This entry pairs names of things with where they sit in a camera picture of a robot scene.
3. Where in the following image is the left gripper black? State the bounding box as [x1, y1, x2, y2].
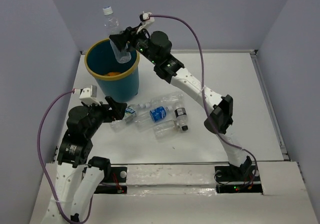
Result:
[83, 95, 128, 137]

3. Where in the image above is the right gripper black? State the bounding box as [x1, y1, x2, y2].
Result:
[110, 22, 159, 65]

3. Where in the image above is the green label water bottle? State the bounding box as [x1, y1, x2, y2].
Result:
[110, 104, 146, 132]

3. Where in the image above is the tall clear bottle white cap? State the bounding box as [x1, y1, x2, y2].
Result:
[103, 6, 132, 64]

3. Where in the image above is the orange juice bottle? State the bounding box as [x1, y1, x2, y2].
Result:
[105, 72, 121, 77]

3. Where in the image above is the blue label Pocari bottle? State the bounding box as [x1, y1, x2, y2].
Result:
[134, 105, 173, 132]

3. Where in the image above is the clear bottle with black label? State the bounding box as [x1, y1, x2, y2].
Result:
[174, 101, 189, 132]

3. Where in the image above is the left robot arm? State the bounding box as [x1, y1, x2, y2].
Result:
[41, 96, 127, 224]

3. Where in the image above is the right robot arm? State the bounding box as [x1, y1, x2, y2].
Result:
[109, 27, 253, 180]

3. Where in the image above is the teal bin with yellow rim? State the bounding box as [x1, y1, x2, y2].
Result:
[84, 38, 140, 102]

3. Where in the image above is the clear jar with metal lid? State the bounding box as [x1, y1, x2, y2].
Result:
[153, 120, 180, 139]

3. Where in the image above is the large crushed clear bottle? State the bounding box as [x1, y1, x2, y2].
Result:
[150, 91, 184, 108]

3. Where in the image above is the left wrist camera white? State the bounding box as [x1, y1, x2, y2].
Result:
[73, 85, 100, 106]

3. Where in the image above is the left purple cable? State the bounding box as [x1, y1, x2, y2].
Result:
[36, 90, 93, 224]

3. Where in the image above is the purple cable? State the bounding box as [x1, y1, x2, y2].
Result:
[151, 14, 258, 189]
[36, 90, 93, 224]

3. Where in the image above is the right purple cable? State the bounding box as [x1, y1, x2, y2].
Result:
[151, 14, 258, 189]

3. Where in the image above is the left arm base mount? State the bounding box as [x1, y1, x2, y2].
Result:
[94, 166, 128, 195]

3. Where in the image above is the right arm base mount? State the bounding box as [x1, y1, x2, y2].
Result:
[213, 165, 263, 194]

